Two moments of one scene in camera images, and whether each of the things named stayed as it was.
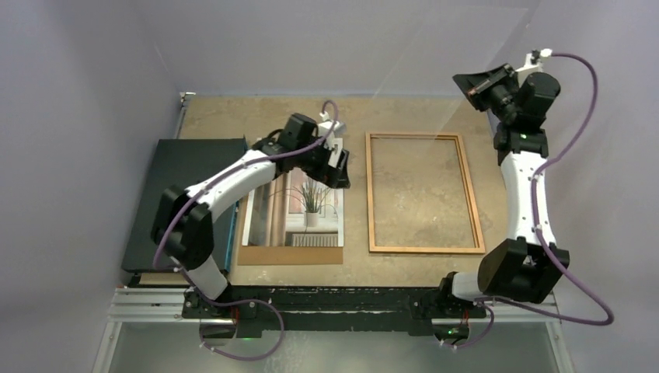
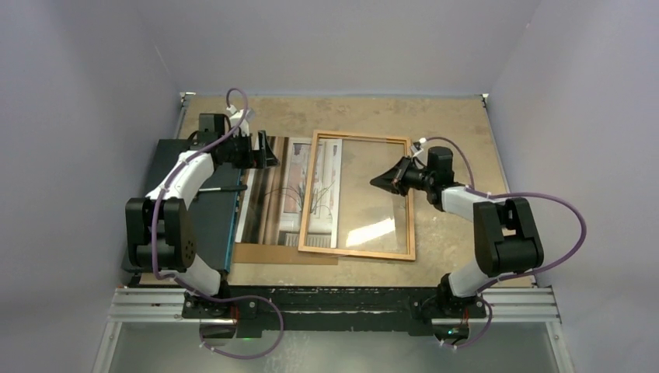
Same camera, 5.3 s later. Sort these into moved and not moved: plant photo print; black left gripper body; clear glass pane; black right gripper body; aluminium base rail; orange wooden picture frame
Moved: orange wooden picture frame; clear glass pane; black right gripper body; black left gripper body
Not moved: aluminium base rail; plant photo print
